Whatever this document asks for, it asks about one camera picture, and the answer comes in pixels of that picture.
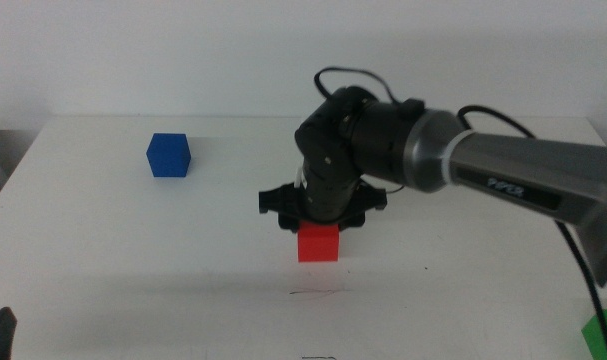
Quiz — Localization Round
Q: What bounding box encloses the red cube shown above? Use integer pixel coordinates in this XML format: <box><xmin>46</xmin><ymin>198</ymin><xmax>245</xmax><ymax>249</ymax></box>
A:
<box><xmin>297</xmin><ymin>221</ymin><xmax>340</xmax><ymax>263</ymax></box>

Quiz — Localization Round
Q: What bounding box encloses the blue cube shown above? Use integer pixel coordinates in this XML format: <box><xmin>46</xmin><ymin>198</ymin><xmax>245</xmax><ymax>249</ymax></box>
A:
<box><xmin>145</xmin><ymin>132</ymin><xmax>192</xmax><ymax>178</ymax></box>

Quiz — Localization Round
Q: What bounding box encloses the green cube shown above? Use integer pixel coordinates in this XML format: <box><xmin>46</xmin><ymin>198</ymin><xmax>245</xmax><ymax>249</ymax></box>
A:
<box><xmin>581</xmin><ymin>309</ymin><xmax>607</xmax><ymax>360</ymax></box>

